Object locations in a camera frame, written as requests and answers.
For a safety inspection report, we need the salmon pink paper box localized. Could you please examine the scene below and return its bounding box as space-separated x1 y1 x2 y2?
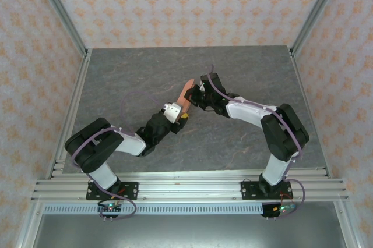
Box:
174 79 196 115

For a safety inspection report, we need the wide aluminium crossbeam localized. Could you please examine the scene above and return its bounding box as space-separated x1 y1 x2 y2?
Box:
30 178 350 203

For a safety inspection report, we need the grey metal panel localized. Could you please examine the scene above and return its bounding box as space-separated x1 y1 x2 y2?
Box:
31 214 347 248

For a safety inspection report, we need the narrow aluminium table-edge rail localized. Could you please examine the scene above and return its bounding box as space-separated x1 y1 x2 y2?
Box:
46 167 333 179

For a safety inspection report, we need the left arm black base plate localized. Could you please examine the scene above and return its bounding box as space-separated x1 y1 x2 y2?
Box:
86 182 139 201

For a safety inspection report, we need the slotted grey cable duct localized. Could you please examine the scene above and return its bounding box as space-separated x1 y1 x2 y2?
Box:
43 204 332 215

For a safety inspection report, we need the aluminium side rail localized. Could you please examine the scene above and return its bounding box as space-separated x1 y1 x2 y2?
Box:
46 49 93 179
288 46 333 178

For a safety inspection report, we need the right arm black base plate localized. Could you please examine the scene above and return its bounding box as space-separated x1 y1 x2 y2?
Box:
241 180 292 201

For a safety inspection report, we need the aluminium frame post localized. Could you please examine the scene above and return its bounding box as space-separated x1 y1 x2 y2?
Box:
290 0 347 56
30 0 90 56

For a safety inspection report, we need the aluminium lower frame rail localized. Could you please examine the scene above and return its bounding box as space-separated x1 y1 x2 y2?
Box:
14 203 44 248
333 201 362 248

